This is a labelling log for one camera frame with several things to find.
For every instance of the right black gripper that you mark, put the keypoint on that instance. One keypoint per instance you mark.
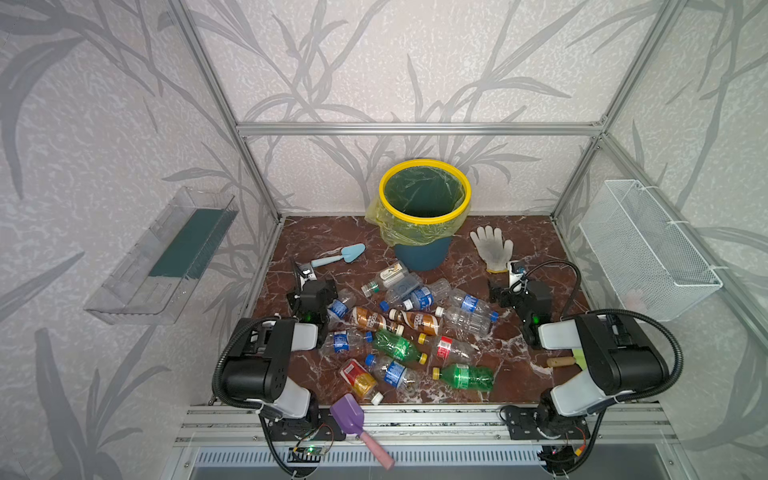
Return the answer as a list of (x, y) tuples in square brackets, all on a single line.
[(513, 291)]

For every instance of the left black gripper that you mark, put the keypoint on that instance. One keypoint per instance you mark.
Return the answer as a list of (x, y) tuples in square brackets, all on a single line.
[(309, 287)]

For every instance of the clear unlabelled bottle white cap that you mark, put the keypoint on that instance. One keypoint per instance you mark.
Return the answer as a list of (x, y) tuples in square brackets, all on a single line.
[(460, 320)]

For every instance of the clear bottle red label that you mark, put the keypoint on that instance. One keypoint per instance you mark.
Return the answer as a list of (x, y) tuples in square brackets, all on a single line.
[(448, 350)]

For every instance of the green Sprite bottle yellow cap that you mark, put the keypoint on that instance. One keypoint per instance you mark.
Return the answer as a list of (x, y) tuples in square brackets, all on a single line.
[(465, 377)]

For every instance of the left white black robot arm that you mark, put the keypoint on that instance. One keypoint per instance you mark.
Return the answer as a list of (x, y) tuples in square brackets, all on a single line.
[(252, 371)]

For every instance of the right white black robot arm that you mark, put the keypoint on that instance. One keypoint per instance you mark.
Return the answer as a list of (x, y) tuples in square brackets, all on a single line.
[(623, 356)]

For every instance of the teal bin with yellow rim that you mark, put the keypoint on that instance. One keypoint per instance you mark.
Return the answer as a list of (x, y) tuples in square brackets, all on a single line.
[(423, 198)]

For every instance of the yellow plastic bin liner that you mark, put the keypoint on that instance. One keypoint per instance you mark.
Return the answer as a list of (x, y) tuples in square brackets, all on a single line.
[(414, 231)]

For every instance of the clear bottle blue label upper-left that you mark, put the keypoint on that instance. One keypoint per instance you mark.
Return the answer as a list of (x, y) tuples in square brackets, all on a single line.
[(340, 307)]

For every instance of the clear bottle blue label left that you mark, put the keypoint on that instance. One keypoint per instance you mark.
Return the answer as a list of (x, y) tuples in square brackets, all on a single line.
[(346, 343)]

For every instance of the white knitted work glove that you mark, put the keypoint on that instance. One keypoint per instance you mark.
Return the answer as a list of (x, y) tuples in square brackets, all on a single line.
[(493, 248)]

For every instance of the light blue garden trowel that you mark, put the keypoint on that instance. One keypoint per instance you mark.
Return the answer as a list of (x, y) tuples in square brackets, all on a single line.
[(347, 254)]

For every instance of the clear bottle blue cap right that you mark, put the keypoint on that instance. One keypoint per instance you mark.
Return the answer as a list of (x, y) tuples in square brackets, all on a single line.
[(474, 305)]

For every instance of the crushed green Sprite bottle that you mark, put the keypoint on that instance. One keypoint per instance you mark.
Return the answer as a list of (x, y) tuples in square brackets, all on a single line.
[(398, 348)]

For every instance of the square clear bottle blue cap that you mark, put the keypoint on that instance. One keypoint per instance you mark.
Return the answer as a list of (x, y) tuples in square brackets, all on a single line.
[(400, 291)]

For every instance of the clear bottle green cap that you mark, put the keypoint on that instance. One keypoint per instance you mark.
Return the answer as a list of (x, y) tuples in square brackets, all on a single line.
[(385, 279)]

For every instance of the red yellow label bottle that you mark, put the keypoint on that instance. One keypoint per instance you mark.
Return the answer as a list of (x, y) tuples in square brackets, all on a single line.
[(363, 385)]

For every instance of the clear bottle blue label front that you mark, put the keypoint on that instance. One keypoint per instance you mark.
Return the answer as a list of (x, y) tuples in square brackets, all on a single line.
[(391, 372)]

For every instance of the brown coffee bottle right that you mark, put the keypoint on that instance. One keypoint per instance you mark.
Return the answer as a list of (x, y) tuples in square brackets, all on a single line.
[(421, 322)]

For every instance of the clear bottle blue white label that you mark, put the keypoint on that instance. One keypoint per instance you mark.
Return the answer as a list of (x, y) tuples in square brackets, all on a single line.
[(428, 296)]

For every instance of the wooden handled green tool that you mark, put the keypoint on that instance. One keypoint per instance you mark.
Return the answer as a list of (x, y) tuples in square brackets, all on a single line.
[(564, 361)]

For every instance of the purple scoop with pink handle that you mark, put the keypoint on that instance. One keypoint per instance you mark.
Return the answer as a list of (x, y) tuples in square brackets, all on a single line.
[(349, 416)]

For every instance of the white wire mesh basket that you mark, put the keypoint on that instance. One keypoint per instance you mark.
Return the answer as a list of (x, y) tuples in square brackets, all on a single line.
[(651, 264)]

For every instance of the green circuit board with wires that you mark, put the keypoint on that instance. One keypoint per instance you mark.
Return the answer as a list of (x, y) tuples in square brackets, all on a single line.
[(311, 453)]

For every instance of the clear acrylic wall shelf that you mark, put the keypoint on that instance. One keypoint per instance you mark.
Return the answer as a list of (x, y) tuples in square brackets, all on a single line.
[(153, 282)]

